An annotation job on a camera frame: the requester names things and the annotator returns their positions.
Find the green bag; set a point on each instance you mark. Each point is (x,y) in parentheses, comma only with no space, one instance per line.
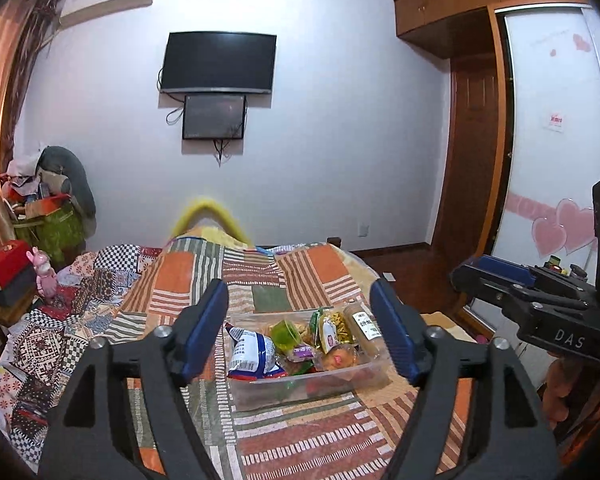
(55,230)

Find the brown wooden door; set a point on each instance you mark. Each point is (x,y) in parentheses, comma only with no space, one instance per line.
(472,160)

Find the red box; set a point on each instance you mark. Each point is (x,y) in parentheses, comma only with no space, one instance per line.
(5,257)

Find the wall socket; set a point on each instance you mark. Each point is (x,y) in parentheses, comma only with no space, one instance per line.
(364,230)

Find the small wall monitor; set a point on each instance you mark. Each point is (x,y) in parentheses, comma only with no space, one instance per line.
(214,115)

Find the purple snack packet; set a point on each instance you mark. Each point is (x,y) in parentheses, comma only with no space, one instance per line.
(301,353)

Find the orange bun packet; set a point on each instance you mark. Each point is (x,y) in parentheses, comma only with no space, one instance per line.
(339,360)

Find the orange snack packet green print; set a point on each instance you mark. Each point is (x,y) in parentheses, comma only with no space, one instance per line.
(336,330)

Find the white wardrobe sliding door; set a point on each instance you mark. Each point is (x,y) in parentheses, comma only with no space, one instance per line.
(555,85)

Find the green jelly cup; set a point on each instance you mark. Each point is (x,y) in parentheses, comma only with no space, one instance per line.
(286,335)

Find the blue white snack packet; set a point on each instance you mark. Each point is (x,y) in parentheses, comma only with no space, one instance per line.
(252,355)

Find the pink rabbit toy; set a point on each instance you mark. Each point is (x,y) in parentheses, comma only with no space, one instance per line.
(44,275)

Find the orange curtain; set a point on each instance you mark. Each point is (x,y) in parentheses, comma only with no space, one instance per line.
(5,110)

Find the wooden overhead cabinet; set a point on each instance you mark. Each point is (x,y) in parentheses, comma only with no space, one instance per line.
(440,5)

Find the person's right hand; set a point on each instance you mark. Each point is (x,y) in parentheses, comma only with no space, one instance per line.
(560,390)

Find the orange striped patchwork blanket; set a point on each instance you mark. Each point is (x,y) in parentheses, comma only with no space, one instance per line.
(300,440)

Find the clear plastic container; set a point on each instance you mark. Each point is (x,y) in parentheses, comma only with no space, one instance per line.
(305,385)

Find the large wall television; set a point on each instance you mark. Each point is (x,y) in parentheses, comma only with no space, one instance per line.
(217,62)

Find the pile of clothes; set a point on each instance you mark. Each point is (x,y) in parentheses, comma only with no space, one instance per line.
(20,175)

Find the beige bottle white label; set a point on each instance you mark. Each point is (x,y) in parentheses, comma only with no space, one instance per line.
(365,345)

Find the yellow pillow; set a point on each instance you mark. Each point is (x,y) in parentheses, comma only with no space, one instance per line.
(215,207)

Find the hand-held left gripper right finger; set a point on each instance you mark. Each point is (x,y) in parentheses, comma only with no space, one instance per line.
(395,335)

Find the orange cardboard box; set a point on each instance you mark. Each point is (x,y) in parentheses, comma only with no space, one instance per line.
(45,205)

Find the white red sticker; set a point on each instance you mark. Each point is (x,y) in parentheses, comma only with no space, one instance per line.
(555,120)

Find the grey bundle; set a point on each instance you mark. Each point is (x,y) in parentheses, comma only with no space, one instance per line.
(65,165)

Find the checkered patchwork quilt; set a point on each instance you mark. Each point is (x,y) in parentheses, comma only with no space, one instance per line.
(55,330)

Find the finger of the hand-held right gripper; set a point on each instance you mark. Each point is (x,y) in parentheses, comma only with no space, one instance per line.
(505,267)
(490,287)

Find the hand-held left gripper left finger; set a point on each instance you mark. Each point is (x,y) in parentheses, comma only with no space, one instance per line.
(200,340)

